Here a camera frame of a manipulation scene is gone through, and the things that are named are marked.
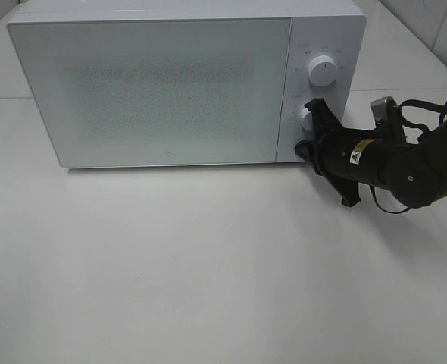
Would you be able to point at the white microwave door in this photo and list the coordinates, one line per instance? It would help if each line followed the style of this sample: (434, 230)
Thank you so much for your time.
(128, 94)

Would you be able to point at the white timer knob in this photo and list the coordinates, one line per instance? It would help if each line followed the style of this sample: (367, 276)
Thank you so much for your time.
(306, 120)

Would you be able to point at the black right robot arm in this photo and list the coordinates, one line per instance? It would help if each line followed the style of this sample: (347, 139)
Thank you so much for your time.
(415, 174)

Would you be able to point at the upper white power knob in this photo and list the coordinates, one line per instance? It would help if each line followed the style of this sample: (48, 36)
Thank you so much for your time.
(322, 70)

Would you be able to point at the white microwave oven body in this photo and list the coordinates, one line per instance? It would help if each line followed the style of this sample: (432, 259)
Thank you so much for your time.
(333, 28)

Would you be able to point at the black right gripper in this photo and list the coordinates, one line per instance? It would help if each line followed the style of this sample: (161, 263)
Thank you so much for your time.
(329, 151)

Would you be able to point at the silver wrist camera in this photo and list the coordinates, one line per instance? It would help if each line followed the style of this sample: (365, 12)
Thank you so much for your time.
(379, 108)

